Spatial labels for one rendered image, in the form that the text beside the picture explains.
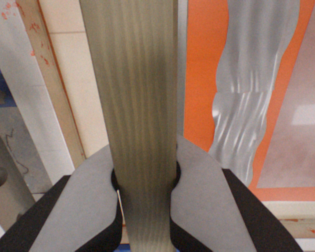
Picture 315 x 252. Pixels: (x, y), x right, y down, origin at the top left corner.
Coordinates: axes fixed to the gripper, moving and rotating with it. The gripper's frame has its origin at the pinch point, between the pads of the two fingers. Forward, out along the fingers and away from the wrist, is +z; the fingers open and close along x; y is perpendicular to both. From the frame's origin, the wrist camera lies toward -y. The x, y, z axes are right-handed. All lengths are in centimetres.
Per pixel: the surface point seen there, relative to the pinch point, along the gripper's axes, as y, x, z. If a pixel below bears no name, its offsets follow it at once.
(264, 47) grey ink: -5.0, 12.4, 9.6
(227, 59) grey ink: -4.0, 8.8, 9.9
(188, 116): 3.0, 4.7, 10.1
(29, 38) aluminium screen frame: -6.9, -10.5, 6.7
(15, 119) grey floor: 42, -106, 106
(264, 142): 7.7, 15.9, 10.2
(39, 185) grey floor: 109, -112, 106
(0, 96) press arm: 0.2, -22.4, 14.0
